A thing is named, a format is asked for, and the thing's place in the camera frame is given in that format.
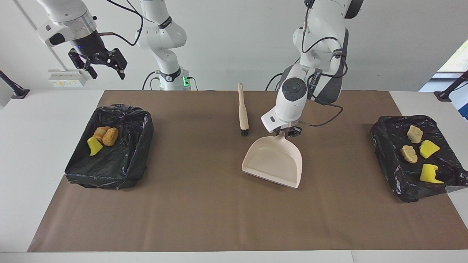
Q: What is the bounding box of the orange striped croissant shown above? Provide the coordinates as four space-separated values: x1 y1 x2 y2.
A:
400 145 418 164
93 126 110 143

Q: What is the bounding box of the brown paper table mat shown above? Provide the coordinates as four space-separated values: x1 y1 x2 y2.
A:
27 90 468 252

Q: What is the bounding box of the blue panel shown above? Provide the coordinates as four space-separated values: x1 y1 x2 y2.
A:
452 82 468 121

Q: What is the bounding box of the white wall cable duct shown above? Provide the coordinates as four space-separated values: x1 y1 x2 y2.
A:
14 0 68 72

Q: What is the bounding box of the white wall socket box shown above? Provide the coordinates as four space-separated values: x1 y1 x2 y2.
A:
48 69 87 88

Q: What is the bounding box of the yellow sponge chunk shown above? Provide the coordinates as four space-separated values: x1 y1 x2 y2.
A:
419 164 445 184

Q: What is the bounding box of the bin lined with black bag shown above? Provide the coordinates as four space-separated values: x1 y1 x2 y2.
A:
370 115 468 203
65 104 154 190

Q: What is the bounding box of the brown bread roll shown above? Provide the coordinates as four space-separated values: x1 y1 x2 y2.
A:
102 127 120 147

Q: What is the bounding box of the black camera stand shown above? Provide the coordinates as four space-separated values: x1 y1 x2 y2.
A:
0 70 30 100
434 70 468 102

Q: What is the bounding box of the pink plastic dustpan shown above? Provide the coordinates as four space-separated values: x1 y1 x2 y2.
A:
241 131 303 189

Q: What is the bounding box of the bright window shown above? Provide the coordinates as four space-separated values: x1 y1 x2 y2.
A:
437 38 468 73

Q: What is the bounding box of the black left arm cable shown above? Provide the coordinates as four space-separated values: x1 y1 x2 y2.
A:
301 0 348 127

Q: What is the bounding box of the small yellow green sponge piece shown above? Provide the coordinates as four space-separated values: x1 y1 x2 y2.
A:
419 140 441 159

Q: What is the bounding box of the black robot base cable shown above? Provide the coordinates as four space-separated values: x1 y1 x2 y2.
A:
266 72 284 91
142 70 163 91

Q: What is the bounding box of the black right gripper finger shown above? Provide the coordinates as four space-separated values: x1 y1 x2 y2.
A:
106 47 128 80
68 49 99 80

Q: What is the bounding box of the yellow green sponge wedge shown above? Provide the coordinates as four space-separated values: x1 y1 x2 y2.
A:
87 137 103 156

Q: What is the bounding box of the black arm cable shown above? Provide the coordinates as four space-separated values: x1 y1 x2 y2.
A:
93 0 145 46
301 0 348 127

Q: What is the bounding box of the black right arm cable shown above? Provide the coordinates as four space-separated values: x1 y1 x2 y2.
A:
93 0 145 46

